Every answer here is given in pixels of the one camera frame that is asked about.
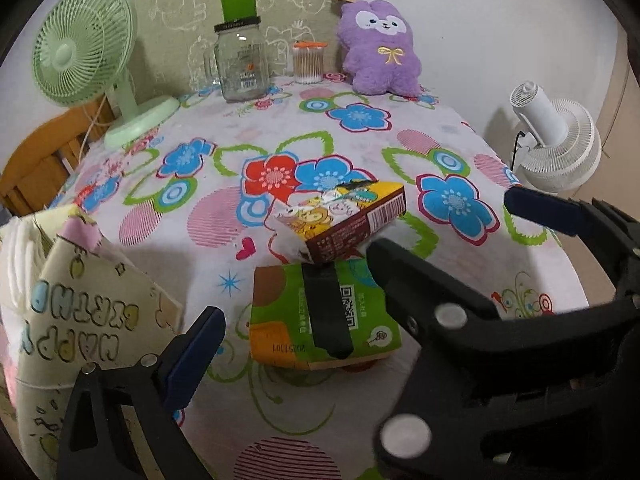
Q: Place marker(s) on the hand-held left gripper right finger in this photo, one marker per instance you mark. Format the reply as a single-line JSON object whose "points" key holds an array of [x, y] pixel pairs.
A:
{"points": [[540, 435]]}

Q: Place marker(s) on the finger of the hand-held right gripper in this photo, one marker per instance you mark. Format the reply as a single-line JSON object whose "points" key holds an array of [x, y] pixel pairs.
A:
{"points": [[430, 290], [545, 210]]}

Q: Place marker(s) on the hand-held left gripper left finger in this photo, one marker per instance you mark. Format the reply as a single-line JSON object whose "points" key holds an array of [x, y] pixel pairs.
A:
{"points": [[192, 355]]}

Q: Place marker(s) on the green orange snack box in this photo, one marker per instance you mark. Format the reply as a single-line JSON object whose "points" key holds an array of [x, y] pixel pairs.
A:
{"points": [[280, 320]]}

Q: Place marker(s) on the cartoon print snack box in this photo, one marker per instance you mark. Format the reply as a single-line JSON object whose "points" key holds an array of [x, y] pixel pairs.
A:
{"points": [[350, 220]]}

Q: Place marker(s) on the happy birthday paper bag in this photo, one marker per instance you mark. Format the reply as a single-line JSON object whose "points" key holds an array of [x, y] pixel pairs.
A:
{"points": [[90, 310]]}

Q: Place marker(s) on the white cotton pad pack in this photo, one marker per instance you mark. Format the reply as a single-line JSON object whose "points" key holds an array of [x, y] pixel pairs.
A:
{"points": [[20, 260]]}

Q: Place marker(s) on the white standing fan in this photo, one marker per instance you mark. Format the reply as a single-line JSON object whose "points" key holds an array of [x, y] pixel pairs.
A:
{"points": [[560, 145]]}

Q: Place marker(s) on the purple plush bunny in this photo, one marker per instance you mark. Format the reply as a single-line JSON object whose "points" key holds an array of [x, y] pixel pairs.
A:
{"points": [[380, 60]]}

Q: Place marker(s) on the wooden chair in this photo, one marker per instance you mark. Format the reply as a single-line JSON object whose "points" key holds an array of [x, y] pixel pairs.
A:
{"points": [[35, 170]]}

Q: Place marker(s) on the cotton swab container orange lid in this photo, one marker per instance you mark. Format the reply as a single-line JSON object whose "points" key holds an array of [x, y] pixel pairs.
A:
{"points": [[309, 66]]}

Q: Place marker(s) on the glass jar mug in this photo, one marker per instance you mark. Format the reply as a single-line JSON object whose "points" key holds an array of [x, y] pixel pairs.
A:
{"points": [[245, 70]]}

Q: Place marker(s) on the green desk fan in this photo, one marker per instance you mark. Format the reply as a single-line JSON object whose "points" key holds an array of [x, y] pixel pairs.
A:
{"points": [[80, 45]]}

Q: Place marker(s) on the green cartoon print board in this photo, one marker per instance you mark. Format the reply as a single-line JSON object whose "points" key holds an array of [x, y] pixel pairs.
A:
{"points": [[185, 20]]}

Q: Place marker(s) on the green box behind jar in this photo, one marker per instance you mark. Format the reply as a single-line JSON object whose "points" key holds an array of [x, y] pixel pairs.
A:
{"points": [[239, 6]]}

